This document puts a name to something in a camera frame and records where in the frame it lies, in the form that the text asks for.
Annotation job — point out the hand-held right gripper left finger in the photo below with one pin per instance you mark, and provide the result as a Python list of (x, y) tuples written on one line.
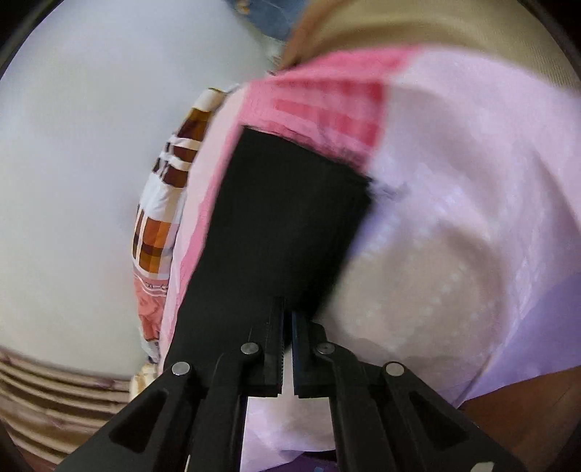
[(277, 345)]

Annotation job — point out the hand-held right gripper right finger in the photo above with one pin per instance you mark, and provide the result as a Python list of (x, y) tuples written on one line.
[(300, 354)]

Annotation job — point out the black pants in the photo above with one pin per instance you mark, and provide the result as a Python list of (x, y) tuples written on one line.
[(281, 218)]

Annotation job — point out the purple cloth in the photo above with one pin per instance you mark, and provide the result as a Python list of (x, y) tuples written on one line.
[(313, 465)]

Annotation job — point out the checkered brown white pillow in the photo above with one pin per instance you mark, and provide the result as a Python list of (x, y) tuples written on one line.
[(154, 236)]

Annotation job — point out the brown striped cloth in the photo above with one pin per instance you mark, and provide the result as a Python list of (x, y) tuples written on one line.
[(54, 399)]

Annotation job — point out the pink patterned bed sheet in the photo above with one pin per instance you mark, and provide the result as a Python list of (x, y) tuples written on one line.
[(454, 159)]

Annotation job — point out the blue denim jeans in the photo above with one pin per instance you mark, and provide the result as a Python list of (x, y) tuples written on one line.
[(268, 16)]

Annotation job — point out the tan cloth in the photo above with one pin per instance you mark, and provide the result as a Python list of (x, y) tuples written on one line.
[(408, 27)]

